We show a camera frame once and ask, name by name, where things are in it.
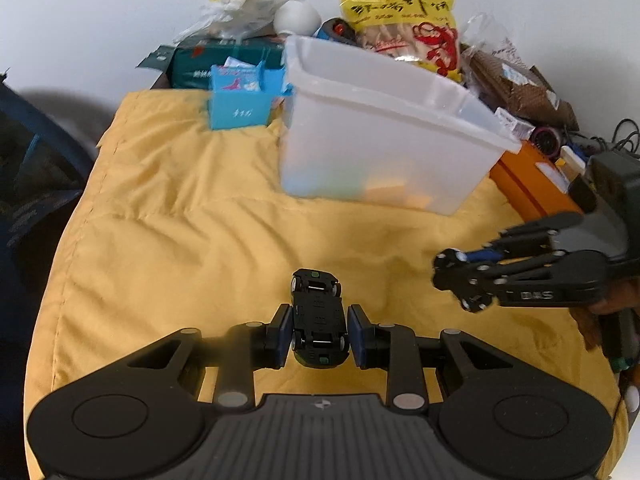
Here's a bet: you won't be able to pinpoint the black toy car right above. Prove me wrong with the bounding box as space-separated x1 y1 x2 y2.
432 248 492 313

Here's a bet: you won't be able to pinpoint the black cables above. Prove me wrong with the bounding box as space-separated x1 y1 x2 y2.
564 118 640 158

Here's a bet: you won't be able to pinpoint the dark green box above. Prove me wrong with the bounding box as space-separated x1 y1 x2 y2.
138 37 284 90

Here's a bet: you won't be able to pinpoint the white crumpled plastic bag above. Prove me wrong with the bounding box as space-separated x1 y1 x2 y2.
174 0 303 44

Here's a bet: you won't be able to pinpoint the brown paper bag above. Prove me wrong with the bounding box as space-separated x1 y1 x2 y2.
459 14 582 131

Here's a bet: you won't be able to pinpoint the black toy car top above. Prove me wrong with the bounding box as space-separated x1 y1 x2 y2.
291 269 349 368

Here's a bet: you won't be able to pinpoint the orange box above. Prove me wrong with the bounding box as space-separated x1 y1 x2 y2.
489 142 582 221

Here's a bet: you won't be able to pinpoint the white plastic bin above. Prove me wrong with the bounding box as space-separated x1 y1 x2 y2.
280 36 521 216

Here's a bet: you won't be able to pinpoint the yellow snack bag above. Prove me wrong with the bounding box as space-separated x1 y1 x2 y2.
338 0 461 82

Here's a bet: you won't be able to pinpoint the black toy car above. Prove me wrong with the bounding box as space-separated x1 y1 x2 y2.
432 248 492 313
291 269 349 368

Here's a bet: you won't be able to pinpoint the yellow cloth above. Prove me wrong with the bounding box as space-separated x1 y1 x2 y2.
24 90 629 478

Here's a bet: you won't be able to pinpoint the dark red round object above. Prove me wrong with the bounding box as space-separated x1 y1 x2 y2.
314 18 358 47

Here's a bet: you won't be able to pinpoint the dark blue bag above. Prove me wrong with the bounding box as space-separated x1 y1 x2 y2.
1 84 93 479

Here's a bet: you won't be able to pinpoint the white round ball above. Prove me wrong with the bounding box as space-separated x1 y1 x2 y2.
273 0 321 36

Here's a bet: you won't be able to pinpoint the light blue small carton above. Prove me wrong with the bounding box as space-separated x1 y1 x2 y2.
208 58 292 130

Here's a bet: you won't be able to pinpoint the white label box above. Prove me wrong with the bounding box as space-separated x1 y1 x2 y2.
495 107 535 141

